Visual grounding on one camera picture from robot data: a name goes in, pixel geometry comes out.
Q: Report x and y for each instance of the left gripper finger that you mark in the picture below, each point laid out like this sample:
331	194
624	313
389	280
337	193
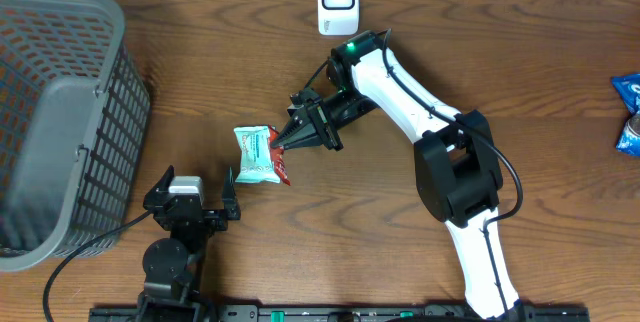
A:
229	197
162	186

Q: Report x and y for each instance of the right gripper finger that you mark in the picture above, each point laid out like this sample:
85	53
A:
299	129
302	141

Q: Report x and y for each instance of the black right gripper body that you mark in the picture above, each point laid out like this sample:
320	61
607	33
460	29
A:
335	110

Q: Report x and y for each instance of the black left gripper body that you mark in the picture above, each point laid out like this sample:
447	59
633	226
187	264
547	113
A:
211	221

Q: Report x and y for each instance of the red coffee stick sachet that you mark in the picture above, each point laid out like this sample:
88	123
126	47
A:
276	155

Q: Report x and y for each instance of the mint green wipes pack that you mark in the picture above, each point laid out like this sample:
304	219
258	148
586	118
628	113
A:
256	164

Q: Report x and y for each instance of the blue Oreo cookie pack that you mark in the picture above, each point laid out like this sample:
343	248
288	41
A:
628	89

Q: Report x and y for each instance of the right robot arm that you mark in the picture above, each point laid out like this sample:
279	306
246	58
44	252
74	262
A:
457	166

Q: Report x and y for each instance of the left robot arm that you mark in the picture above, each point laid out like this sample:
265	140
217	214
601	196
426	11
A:
174	265

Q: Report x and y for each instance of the white barcode scanner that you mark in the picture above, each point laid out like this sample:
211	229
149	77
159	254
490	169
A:
338	17

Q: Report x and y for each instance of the grey plastic basket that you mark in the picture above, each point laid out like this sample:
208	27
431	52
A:
74	112

